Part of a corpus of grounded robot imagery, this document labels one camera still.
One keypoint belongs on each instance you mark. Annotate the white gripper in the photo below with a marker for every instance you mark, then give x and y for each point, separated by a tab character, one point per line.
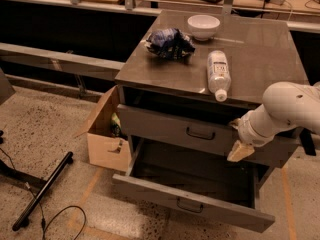
246	132

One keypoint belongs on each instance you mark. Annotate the grey top drawer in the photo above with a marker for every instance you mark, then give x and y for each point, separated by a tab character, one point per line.
198	135

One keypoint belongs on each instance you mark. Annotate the grey drawer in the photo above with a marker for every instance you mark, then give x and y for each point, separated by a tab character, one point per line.
196	183
198	135

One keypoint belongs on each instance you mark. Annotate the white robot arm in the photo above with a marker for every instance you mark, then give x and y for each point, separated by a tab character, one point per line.
285	106

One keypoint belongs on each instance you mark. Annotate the grey bottom drawer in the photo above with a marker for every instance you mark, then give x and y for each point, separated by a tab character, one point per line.
196	183

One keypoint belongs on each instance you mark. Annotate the grey metal drawer cabinet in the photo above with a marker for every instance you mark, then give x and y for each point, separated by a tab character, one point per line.
177	113

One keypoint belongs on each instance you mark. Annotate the clear plastic water bottle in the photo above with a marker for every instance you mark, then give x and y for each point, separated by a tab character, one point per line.
218	75

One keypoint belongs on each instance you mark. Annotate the white ceramic bowl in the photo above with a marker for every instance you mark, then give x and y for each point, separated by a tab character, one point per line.
203	27

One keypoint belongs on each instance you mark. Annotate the crumpled blue chip bag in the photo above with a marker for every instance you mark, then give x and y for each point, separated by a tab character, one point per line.
169	43

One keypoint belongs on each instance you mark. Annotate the green item in box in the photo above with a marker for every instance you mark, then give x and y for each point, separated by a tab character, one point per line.
115	125

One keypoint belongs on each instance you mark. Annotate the cardboard box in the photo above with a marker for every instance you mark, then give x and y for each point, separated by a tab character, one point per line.
104	148

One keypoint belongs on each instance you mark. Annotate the black stand leg bar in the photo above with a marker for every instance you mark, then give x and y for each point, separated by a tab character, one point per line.
23	219

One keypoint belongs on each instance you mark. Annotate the grey metal bench rail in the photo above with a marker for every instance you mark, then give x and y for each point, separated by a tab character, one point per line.
58	61

